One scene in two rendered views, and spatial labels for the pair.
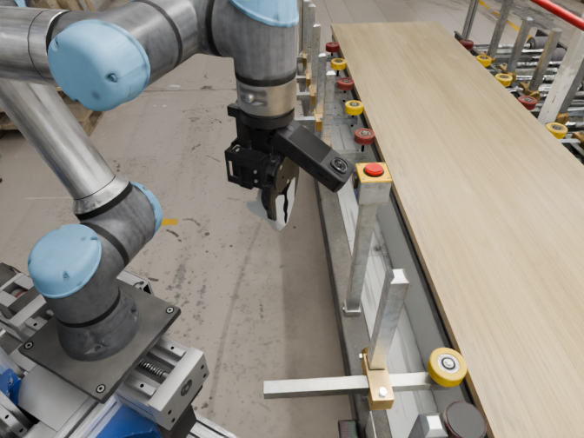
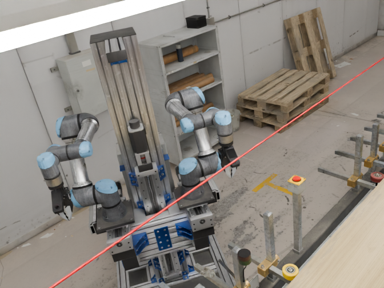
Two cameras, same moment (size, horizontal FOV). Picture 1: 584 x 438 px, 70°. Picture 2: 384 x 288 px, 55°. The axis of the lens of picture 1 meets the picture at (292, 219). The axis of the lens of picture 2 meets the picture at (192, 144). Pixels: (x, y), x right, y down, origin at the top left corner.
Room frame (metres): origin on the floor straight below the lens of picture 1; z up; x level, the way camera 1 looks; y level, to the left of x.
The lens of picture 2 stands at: (-0.57, -1.17, 2.38)
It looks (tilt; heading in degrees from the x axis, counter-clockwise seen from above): 28 degrees down; 54
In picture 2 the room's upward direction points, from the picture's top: 10 degrees counter-clockwise
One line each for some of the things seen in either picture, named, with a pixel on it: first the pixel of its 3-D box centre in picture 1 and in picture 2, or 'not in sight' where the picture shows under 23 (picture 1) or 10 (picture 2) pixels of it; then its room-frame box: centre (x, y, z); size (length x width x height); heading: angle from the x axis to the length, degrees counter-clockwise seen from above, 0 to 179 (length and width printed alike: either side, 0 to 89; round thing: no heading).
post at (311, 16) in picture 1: (310, 52); not in sight; (2.26, -0.10, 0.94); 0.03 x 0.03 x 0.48; 3
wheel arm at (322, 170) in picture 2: (315, 155); (347, 178); (1.47, -0.09, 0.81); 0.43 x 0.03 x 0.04; 93
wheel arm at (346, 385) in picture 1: (356, 385); (259, 262); (0.47, -0.15, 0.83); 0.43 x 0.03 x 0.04; 93
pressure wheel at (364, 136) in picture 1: (363, 144); (376, 182); (1.48, -0.29, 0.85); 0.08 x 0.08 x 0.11
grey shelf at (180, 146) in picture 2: not in sight; (187, 98); (1.92, 2.24, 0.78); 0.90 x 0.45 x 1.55; 3
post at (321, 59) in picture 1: (320, 105); (373, 152); (1.76, -0.13, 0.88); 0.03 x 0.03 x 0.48; 3
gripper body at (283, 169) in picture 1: (263, 145); (226, 150); (0.50, 0.04, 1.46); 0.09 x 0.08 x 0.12; 63
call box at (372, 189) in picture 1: (371, 184); (296, 185); (0.77, -0.18, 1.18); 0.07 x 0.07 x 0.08; 3
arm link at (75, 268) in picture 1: (76, 269); (190, 170); (0.49, 0.38, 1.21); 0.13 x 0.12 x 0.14; 160
